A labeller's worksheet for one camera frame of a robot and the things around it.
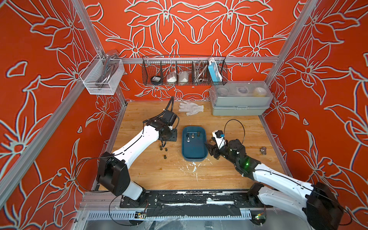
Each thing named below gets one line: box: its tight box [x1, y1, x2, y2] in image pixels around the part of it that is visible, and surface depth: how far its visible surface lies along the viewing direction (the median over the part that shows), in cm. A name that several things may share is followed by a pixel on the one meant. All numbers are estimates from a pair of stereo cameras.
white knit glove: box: [178, 100, 205, 116], surface depth 116 cm
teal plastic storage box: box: [181, 126, 209, 162], surface depth 97 cm
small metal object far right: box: [259, 146, 267, 156], surface depth 92 cm
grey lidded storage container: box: [209, 80, 274, 116], surface depth 103 cm
